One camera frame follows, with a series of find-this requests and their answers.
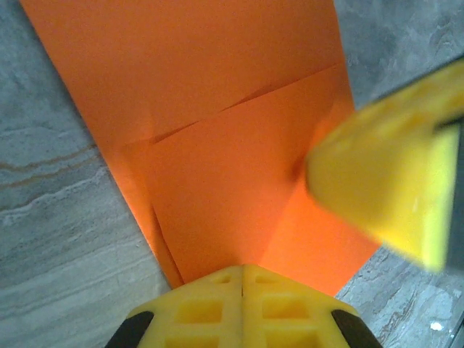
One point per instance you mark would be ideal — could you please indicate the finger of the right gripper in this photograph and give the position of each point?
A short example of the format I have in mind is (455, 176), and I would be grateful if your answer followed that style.
(380, 174)

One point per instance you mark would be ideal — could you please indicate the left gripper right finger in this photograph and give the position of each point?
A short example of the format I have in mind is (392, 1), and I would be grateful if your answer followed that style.
(282, 319)

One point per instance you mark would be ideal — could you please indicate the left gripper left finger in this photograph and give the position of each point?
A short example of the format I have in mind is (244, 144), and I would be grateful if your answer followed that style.
(203, 319)

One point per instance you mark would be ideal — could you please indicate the orange paper sheet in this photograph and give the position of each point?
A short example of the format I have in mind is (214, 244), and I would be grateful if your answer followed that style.
(181, 90)

